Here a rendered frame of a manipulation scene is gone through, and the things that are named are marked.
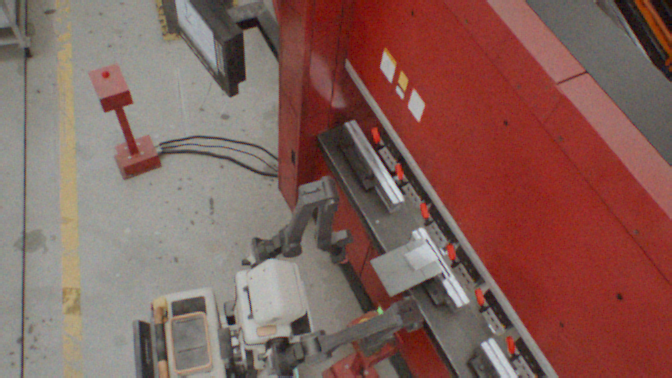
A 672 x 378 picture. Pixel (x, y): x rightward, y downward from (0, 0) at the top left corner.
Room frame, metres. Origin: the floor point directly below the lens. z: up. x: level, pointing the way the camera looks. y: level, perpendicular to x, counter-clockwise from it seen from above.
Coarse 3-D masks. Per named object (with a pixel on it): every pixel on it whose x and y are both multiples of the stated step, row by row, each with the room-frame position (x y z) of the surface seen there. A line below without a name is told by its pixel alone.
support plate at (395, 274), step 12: (420, 240) 1.22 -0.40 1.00; (396, 252) 1.14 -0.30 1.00; (408, 252) 1.15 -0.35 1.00; (372, 264) 1.07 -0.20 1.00; (384, 264) 1.08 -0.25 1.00; (396, 264) 1.09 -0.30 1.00; (408, 264) 1.10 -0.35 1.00; (432, 264) 1.12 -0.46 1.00; (384, 276) 1.02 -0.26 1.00; (396, 276) 1.03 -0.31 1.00; (408, 276) 1.04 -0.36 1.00; (420, 276) 1.05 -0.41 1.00; (432, 276) 1.06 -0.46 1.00; (384, 288) 0.97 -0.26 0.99; (396, 288) 0.98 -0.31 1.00; (408, 288) 0.99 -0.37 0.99
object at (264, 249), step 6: (252, 240) 0.98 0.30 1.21; (258, 240) 0.99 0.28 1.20; (264, 240) 0.98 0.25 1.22; (270, 240) 0.98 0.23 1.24; (258, 246) 0.96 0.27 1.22; (264, 246) 0.96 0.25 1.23; (270, 246) 0.96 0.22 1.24; (258, 252) 0.93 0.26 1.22; (264, 252) 0.93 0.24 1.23; (270, 252) 0.94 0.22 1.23; (276, 252) 0.94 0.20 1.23; (258, 258) 0.91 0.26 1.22; (264, 258) 0.92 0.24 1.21; (270, 258) 0.92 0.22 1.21
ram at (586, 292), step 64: (384, 0) 1.68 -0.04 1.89; (448, 64) 1.37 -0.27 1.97; (384, 128) 1.54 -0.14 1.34; (448, 128) 1.29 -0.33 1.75; (512, 128) 1.11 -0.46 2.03; (448, 192) 1.19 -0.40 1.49; (512, 192) 1.02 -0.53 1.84; (576, 192) 0.90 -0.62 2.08; (512, 256) 0.92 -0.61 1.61; (576, 256) 0.80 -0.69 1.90; (640, 256) 0.72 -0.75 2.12; (512, 320) 0.80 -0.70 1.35; (576, 320) 0.70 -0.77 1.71; (640, 320) 0.62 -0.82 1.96
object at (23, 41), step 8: (0, 0) 2.55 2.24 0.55; (8, 0) 2.75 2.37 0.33; (0, 8) 2.67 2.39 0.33; (8, 8) 2.57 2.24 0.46; (0, 16) 2.61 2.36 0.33; (8, 16) 2.55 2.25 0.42; (0, 24) 2.52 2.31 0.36; (8, 24) 2.54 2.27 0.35; (16, 32) 2.55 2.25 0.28; (0, 40) 2.52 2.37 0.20; (8, 40) 2.53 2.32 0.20; (16, 40) 2.54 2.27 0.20; (24, 40) 2.57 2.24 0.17; (24, 48) 2.57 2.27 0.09; (32, 56) 2.58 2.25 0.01
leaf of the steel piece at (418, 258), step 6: (420, 246) 1.19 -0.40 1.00; (414, 252) 1.16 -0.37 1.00; (420, 252) 1.16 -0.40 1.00; (408, 258) 1.12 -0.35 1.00; (414, 258) 1.13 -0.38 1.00; (420, 258) 1.13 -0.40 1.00; (426, 258) 1.14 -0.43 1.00; (414, 264) 1.10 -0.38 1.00; (420, 264) 1.11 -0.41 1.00; (426, 264) 1.11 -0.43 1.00; (414, 270) 1.07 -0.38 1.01
